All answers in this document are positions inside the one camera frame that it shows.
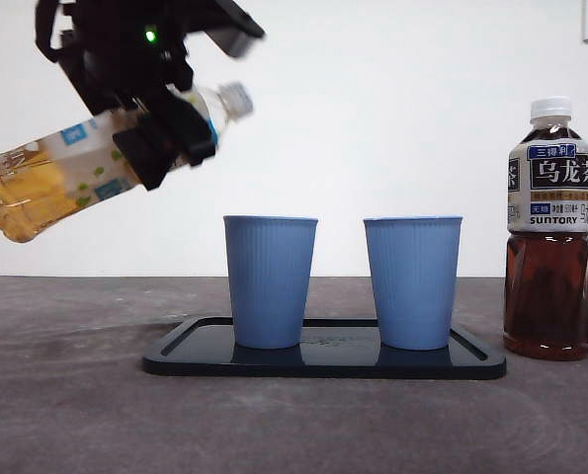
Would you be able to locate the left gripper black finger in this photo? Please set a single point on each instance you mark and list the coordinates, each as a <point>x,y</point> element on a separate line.
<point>165,138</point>

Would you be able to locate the clear jasmine tea bottle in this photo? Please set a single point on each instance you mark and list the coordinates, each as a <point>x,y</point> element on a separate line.
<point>36,192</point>

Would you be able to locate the dark oolong tea bottle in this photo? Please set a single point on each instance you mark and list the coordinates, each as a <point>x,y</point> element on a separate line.
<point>545,296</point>

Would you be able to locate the blue ribbed cup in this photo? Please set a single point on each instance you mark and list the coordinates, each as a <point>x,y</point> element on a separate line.
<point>270,281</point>
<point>412,281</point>

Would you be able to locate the dark navy tray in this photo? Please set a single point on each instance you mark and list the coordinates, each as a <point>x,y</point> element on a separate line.
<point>323,366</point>

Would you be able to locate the left wrist grey camera box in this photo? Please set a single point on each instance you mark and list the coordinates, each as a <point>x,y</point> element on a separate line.
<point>239,42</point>

